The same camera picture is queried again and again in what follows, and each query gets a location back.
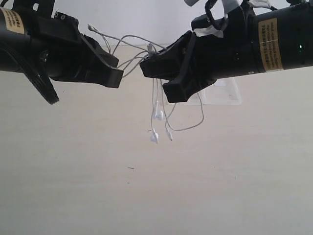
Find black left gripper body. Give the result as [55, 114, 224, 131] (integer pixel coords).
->
[12, 0, 103, 84]

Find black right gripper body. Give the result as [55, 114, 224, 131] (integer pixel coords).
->
[182, 4, 263, 94]

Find white wired earphones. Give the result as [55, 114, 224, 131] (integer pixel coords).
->
[87, 23, 205, 144]

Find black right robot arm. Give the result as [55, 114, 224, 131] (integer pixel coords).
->
[140, 0, 313, 103]

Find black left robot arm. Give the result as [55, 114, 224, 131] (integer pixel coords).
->
[0, 0, 124, 89]

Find clear open plastic case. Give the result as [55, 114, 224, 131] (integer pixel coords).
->
[167, 78, 243, 106]

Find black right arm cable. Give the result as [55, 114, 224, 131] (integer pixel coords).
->
[204, 0, 306, 31]

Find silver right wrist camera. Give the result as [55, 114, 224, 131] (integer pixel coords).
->
[184, 0, 199, 7]

